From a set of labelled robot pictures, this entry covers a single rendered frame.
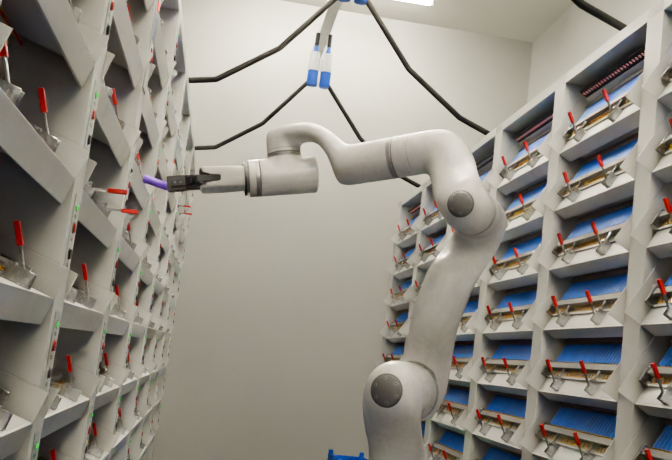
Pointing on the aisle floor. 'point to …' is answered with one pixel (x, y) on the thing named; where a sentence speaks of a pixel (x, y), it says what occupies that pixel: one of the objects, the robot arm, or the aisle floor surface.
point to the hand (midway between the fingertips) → (176, 183)
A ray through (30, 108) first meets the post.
